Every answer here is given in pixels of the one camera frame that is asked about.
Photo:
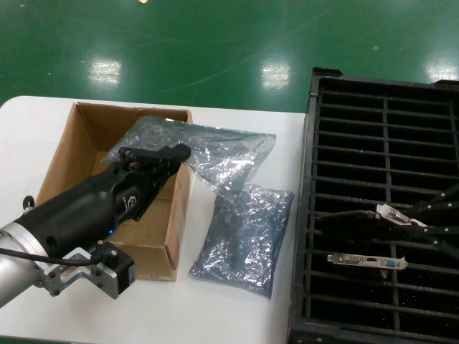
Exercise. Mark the brown cardboard box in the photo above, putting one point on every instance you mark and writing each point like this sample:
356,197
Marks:
107,122

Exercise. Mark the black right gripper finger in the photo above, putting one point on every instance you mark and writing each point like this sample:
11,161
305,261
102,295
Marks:
444,238
441,202

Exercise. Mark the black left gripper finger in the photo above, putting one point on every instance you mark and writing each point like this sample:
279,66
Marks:
154,154
166,172

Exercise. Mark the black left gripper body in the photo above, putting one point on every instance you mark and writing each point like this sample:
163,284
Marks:
79,211

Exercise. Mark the silver anti-static bag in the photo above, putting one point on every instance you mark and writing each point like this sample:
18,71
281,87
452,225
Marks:
222,154
244,243

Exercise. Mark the black slotted plastic container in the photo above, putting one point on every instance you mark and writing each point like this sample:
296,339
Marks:
376,136

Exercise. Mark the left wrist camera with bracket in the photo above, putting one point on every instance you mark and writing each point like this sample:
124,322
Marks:
107,272

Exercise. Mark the graphics card with metal bracket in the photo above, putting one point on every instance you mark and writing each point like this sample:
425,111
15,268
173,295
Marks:
358,259
394,215

